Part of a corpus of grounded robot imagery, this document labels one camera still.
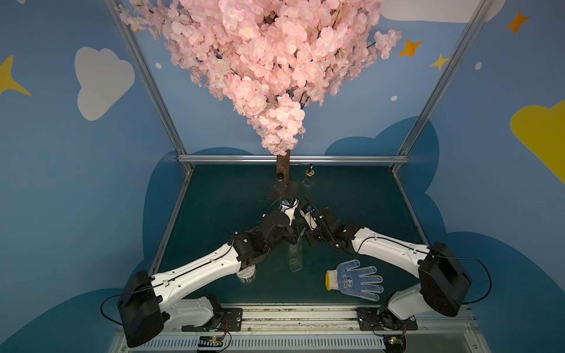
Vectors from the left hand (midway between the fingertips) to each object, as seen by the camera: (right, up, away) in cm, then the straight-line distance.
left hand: (300, 217), depth 75 cm
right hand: (+5, -6, +13) cm, 15 cm away
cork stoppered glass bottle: (-2, -15, +8) cm, 17 cm away
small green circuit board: (-31, -42, -2) cm, 52 cm away
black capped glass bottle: (-8, +9, +12) cm, 17 cm away
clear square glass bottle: (+4, +11, +14) cm, 18 cm away
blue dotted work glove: (+20, -25, +7) cm, 33 cm away
